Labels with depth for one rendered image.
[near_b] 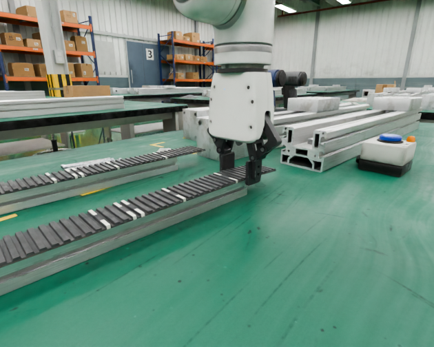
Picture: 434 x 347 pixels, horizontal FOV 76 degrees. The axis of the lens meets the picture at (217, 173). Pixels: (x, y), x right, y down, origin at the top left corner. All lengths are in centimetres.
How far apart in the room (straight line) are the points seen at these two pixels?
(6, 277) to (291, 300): 25
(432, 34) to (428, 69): 137
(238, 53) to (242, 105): 7
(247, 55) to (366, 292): 30
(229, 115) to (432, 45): 1523
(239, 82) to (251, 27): 7
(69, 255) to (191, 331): 15
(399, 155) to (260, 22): 38
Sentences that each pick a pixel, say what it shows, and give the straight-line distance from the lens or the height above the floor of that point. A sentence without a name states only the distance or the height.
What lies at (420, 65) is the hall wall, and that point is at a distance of 1555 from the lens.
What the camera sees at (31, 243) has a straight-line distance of 32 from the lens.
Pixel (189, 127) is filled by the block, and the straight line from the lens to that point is 90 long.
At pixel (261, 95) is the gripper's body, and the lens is 40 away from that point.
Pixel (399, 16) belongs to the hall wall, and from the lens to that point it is 1588.
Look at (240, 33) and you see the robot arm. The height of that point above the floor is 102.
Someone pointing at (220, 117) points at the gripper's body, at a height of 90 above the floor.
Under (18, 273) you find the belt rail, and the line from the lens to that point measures 32.
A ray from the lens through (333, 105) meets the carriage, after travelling 105.
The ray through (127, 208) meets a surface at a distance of 35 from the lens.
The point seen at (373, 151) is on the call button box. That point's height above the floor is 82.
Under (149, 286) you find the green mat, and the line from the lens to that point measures 28.
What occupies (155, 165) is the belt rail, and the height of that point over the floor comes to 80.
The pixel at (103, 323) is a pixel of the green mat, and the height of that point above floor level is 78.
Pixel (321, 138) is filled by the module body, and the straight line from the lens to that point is 60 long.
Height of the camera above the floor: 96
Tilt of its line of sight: 18 degrees down
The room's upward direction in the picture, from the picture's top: straight up
